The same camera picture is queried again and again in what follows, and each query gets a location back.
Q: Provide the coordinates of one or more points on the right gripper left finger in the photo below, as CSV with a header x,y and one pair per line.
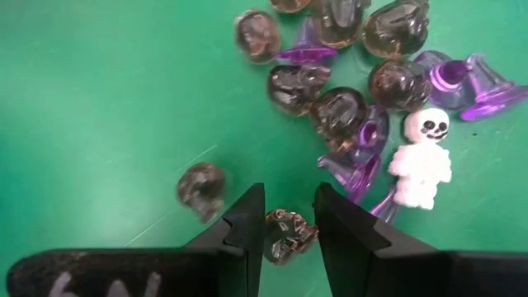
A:
x,y
165,272

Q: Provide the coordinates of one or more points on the translucent purple witch hat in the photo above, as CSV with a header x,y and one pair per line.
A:
x,y
373,134
385,206
491,88
354,175
443,78
307,51

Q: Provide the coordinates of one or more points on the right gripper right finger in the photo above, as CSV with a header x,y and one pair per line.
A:
x,y
371,268

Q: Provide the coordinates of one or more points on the white skeleton figure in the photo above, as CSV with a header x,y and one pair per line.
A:
x,y
420,165

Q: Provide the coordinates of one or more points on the green table mat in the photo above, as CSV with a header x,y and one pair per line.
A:
x,y
82,103

